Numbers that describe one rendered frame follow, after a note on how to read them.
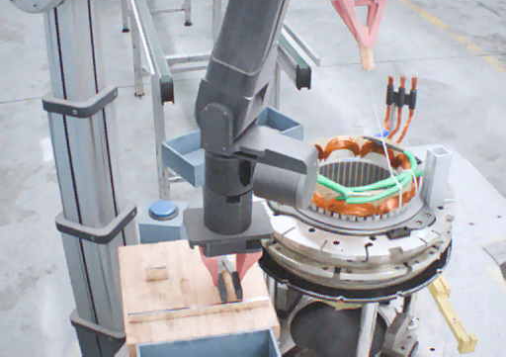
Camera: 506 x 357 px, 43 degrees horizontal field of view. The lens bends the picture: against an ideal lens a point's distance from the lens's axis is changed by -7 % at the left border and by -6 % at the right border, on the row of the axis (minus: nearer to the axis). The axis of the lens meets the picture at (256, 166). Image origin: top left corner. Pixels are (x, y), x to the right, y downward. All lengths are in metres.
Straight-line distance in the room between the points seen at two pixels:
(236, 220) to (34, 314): 1.79
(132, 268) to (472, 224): 0.88
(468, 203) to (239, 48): 1.05
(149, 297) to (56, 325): 1.57
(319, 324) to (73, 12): 0.70
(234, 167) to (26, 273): 2.02
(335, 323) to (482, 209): 0.54
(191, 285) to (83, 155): 0.39
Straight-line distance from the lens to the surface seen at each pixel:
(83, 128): 1.16
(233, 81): 0.68
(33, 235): 2.90
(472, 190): 1.69
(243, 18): 0.66
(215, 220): 0.78
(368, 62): 0.93
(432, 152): 0.98
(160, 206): 1.08
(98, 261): 1.30
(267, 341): 0.85
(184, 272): 0.92
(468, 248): 1.48
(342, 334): 1.23
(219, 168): 0.74
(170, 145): 1.23
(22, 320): 2.49
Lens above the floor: 1.65
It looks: 31 degrees down
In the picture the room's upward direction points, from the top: straight up
